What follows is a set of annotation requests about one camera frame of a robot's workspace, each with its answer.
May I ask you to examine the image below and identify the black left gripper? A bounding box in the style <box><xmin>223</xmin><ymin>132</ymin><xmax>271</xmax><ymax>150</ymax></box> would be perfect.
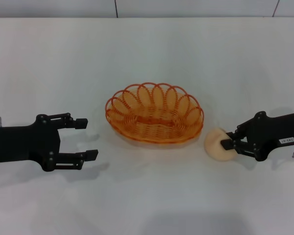
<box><xmin>0</xmin><ymin>112</ymin><xmax>99</xmax><ymax>172</ymax></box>

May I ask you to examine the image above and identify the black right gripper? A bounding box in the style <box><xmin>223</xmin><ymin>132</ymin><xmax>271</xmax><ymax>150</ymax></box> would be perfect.
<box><xmin>220</xmin><ymin>111</ymin><xmax>294</xmax><ymax>162</ymax></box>

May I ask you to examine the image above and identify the cream steamed bun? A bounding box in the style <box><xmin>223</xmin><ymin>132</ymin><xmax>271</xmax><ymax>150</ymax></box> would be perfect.
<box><xmin>204</xmin><ymin>127</ymin><xmax>238</xmax><ymax>162</ymax></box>

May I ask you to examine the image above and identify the orange woven plastic basket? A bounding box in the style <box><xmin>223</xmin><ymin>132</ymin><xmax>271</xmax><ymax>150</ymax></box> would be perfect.
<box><xmin>104</xmin><ymin>82</ymin><xmax>204</xmax><ymax>147</ymax></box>

